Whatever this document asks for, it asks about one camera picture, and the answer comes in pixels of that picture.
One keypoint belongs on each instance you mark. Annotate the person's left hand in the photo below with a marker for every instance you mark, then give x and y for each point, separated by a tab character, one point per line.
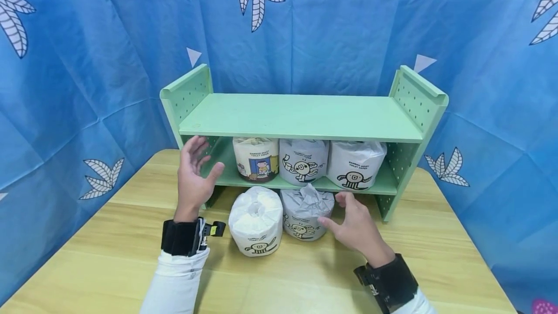
192	183

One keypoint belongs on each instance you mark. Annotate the person's right hand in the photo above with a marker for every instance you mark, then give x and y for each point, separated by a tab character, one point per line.
360	230

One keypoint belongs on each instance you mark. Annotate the person's right index finger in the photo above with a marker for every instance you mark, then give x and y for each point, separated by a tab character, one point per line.
345	199

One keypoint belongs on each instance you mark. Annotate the person's left thumb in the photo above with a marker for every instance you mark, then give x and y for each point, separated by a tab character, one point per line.
215	172

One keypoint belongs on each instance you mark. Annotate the person's right thumb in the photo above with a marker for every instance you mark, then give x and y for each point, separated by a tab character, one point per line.
328	223

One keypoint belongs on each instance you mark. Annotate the person's left fingers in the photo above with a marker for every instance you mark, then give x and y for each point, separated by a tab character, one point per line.
195	150

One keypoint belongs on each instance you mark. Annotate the person's right forearm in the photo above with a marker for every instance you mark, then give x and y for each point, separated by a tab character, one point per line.
416	304

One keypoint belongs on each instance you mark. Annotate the grey-wrapped toilet paper roll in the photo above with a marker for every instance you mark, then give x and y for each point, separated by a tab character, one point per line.
303	161
303	212

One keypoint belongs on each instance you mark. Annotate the white-wrapped toilet paper roll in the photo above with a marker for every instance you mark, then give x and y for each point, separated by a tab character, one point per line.
355	163
256	221

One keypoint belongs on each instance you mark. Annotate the toilet roll with colourful picture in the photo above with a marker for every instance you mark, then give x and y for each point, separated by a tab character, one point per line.
256	160

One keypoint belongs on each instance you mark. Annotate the black wrist band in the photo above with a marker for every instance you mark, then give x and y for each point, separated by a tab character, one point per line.
388	282
188	236

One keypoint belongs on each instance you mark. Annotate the green two-tier desk shelf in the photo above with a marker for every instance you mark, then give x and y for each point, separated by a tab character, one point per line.
301	116

